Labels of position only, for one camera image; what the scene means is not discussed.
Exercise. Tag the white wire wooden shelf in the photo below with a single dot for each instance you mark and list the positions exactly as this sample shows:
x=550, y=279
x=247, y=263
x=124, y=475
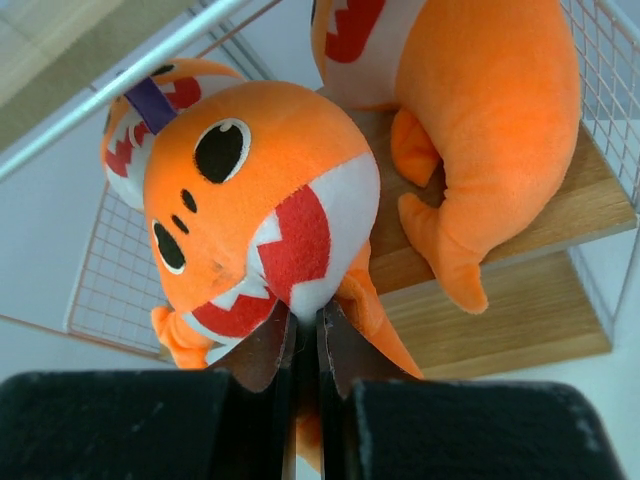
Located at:
x=78, y=279

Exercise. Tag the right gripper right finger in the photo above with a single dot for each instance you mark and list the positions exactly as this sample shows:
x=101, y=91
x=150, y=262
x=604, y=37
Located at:
x=379, y=422

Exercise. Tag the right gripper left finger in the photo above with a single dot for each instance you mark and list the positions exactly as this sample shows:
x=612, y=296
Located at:
x=232, y=420

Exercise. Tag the orange shark plush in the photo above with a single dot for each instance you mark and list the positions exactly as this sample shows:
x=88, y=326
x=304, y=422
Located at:
x=263, y=193
x=487, y=90
x=136, y=117

